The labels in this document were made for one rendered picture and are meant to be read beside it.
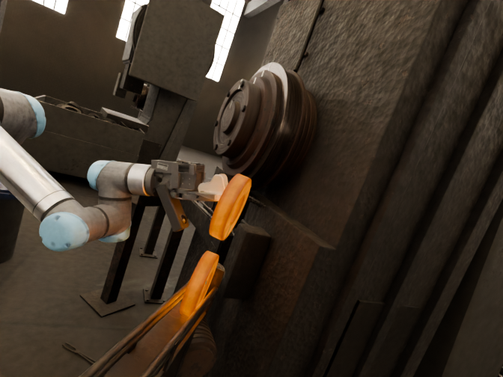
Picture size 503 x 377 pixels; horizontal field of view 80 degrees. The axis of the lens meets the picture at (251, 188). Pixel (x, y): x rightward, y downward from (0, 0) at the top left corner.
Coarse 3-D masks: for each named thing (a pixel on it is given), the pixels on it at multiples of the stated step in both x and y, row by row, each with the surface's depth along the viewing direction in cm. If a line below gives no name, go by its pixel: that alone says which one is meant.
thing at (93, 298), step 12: (132, 204) 149; (144, 204) 142; (156, 204) 148; (132, 216) 149; (132, 228) 152; (132, 240) 155; (120, 252) 153; (120, 264) 154; (108, 276) 157; (120, 276) 157; (108, 288) 157; (120, 288) 161; (84, 300) 155; (96, 300) 157; (108, 300) 157; (120, 300) 163; (96, 312) 150; (108, 312) 152
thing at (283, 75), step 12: (276, 72) 102; (288, 72) 104; (288, 84) 94; (288, 96) 92; (300, 96) 96; (288, 108) 93; (300, 108) 95; (288, 120) 93; (276, 132) 92; (288, 132) 94; (276, 144) 93; (288, 144) 95; (264, 156) 95; (276, 156) 96; (252, 168) 101; (264, 168) 98; (276, 168) 99; (228, 180) 116; (252, 180) 103; (264, 180) 103
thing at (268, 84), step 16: (256, 80) 106; (272, 80) 99; (272, 96) 96; (272, 112) 94; (256, 128) 97; (272, 128) 94; (256, 144) 97; (224, 160) 115; (240, 160) 103; (256, 160) 98
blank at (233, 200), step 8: (240, 176) 66; (232, 184) 63; (240, 184) 63; (248, 184) 67; (224, 192) 62; (232, 192) 62; (240, 192) 62; (248, 192) 72; (224, 200) 61; (232, 200) 61; (240, 200) 71; (216, 208) 61; (224, 208) 61; (232, 208) 61; (240, 208) 72; (216, 216) 61; (224, 216) 61; (232, 216) 71; (216, 224) 62; (224, 224) 62; (232, 224) 70; (216, 232) 63; (224, 232) 64
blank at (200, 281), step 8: (208, 256) 69; (216, 256) 71; (200, 264) 67; (208, 264) 67; (216, 264) 76; (200, 272) 65; (208, 272) 66; (192, 280) 64; (200, 280) 65; (208, 280) 75; (192, 288) 64; (200, 288) 64; (184, 296) 64; (192, 296) 64; (200, 296) 66; (184, 304) 65; (192, 304) 64; (184, 312) 66; (192, 312) 65
